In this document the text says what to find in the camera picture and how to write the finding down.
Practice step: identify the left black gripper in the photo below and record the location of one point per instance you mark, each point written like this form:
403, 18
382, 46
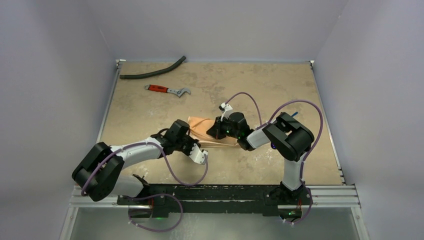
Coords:
192, 141

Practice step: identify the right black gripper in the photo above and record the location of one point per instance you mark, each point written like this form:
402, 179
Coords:
216, 129

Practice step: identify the peach cloth napkin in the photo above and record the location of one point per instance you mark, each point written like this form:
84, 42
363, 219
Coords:
198, 130

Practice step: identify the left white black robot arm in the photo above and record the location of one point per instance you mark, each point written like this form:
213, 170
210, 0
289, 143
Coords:
99, 174

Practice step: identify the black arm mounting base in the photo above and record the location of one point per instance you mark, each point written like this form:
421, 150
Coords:
268, 200

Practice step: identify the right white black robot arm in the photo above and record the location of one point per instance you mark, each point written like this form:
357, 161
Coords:
285, 134

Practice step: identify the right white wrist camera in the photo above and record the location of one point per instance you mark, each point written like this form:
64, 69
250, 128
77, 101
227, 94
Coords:
226, 111

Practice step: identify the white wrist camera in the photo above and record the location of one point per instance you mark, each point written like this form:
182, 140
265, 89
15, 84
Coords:
226, 111
198, 155

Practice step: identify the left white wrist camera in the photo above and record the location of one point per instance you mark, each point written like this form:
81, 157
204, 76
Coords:
198, 155

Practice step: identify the red handled adjustable wrench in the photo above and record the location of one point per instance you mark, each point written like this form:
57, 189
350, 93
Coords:
163, 89

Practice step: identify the aluminium frame rail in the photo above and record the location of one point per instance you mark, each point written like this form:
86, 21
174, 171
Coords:
324, 196

